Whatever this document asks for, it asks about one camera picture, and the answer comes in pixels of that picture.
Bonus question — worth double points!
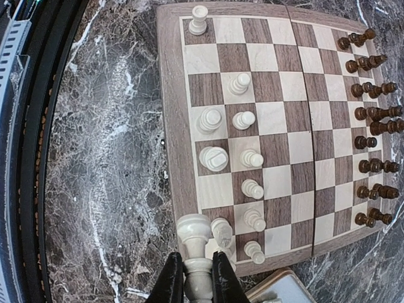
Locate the black front rail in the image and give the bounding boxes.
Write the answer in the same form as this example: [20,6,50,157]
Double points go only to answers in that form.
[13,1,88,302]

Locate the white chess piece tall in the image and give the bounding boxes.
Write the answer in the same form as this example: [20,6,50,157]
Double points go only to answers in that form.
[197,107,223,133]

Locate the wooden chess board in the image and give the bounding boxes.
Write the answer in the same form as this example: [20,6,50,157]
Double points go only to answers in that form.
[157,2,397,276]

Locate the white rook chess piece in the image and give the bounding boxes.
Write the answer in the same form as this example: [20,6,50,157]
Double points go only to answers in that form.
[177,213,213,302]

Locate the dark pawn front row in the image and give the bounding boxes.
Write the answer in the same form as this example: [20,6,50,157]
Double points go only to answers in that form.
[354,136,377,150]

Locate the metal tray wood rim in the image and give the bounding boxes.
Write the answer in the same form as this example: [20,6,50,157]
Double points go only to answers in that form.
[246,268,316,303]

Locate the white knight chess piece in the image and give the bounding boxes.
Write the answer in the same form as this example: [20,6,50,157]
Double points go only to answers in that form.
[211,218,235,255]

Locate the white chess piece pair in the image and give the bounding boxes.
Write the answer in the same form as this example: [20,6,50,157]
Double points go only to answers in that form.
[240,149,264,167]

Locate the white slotted cable duct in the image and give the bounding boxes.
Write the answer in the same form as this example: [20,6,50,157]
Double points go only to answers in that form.
[1,20,32,302]

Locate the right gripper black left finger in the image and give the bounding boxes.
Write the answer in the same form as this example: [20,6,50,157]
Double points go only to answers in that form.
[145,252,184,303]

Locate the dark chess piece far left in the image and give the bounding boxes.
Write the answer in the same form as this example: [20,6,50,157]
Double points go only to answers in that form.
[337,28,376,51]

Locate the white bishop chess piece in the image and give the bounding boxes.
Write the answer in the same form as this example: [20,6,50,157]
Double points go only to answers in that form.
[243,208,266,232]

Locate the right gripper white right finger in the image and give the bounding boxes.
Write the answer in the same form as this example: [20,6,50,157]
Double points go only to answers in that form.
[211,252,249,303]

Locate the white chess piece corner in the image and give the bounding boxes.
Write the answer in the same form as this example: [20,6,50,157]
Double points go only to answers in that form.
[189,5,208,35]

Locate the white pawn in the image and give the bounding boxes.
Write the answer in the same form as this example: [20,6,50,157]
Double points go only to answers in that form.
[244,241,265,264]
[229,73,251,95]
[232,111,256,130]

